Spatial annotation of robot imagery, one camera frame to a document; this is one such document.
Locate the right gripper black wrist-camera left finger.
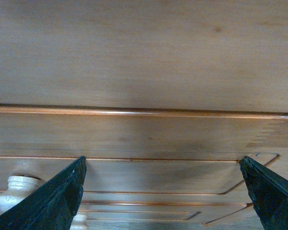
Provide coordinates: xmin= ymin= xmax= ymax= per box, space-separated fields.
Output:
xmin=0 ymin=156 xmax=86 ymax=230

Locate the wooden drawer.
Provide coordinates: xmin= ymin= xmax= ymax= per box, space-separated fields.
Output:
xmin=0 ymin=191 xmax=288 ymax=230
xmin=0 ymin=114 xmax=288 ymax=203

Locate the wooden top drawer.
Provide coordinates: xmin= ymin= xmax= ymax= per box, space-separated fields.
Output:
xmin=0 ymin=114 xmax=288 ymax=203

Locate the right gripper black wrist-camera right finger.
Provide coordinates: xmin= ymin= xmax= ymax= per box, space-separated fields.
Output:
xmin=240 ymin=156 xmax=288 ymax=230

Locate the wooden nightstand cabinet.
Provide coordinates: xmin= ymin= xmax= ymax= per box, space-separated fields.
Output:
xmin=0 ymin=0 xmax=288 ymax=113

